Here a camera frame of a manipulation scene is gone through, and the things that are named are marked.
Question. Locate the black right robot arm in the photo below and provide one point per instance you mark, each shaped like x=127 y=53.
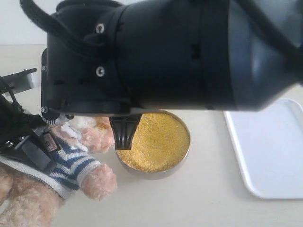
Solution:
x=265 y=40

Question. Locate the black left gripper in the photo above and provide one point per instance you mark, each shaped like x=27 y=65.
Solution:
x=15 y=126

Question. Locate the metal bowl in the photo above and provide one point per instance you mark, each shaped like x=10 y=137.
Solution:
x=158 y=175

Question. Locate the yellow millet grains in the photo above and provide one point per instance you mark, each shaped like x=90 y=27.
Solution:
x=161 y=141

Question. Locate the white rectangular plastic tray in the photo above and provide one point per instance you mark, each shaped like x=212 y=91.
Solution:
x=268 y=146

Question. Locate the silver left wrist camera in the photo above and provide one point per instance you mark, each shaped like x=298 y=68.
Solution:
x=23 y=81

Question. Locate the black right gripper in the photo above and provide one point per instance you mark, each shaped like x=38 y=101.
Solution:
x=158 y=54

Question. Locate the tan teddy bear striped shirt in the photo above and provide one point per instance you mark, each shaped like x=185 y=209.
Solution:
x=34 y=197

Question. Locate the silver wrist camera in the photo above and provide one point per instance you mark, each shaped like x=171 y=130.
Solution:
x=49 y=116
x=23 y=81

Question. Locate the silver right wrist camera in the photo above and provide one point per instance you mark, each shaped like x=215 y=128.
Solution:
x=49 y=116

